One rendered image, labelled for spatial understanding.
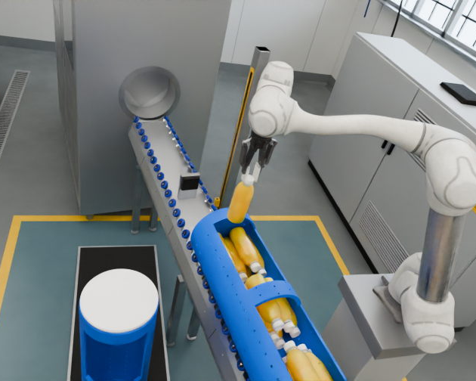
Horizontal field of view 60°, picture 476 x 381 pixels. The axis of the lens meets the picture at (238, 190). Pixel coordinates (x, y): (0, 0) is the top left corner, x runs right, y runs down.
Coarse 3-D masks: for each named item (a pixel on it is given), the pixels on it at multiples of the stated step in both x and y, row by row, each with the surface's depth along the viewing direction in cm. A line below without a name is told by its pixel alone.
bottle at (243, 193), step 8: (240, 184) 152; (248, 184) 151; (240, 192) 152; (248, 192) 151; (232, 200) 157; (240, 200) 153; (248, 200) 154; (232, 208) 158; (240, 208) 156; (248, 208) 158; (232, 216) 159; (240, 216) 159
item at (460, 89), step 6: (444, 84) 290; (450, 84) 292; (456, 84) 295; (462, 84) 298; (450, 90) 286; (456, 90) 284; (462, 90) 287; (468, 90) 290; (456, 96) 280; (462, 96) 276; (468, 96) 279; (474, 96) 282; (462, 102) 274; (468, 102) 274; (474, 102) 275
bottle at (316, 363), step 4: (304, 348) 139; (304, 352) 138; (308, 352) 137; (308, 356) 136; (312, 356) 136; (316, 356) 137; (312, 360) 134; (316, 360) 135; (312, 364) 133; (316, 364) 133; (320, 364) 134; (316, 368) 132; (320, 368) 133; (320, 372) 132; (324, 372) 132; (320, 376) 130; (324, 376) 131; (328, 376) 132; (324, 380) 130; (328, 380) 130
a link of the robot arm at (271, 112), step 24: (264, 96) 113; (288, 96) 117; (264, 120) 110; (288, 120) 113; (312, 120) 116; (336, 120) 119; (360, 120) 123; (384, 120) 126; (408, 120) 128; (408, 144) 127
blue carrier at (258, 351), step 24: (216, 216) 169; (192, 240) 174; (216, 240) 162; (216, 264) 157; (264, 264) 176; (216, 288) 154; (240, 288) 146; (264, 288) 144; (288, 288) 148; (240, 312) 142; (240, 336) 139; (264, 336) 133; (288, 336) 157; (312, 336) 149; (264, 360) 129
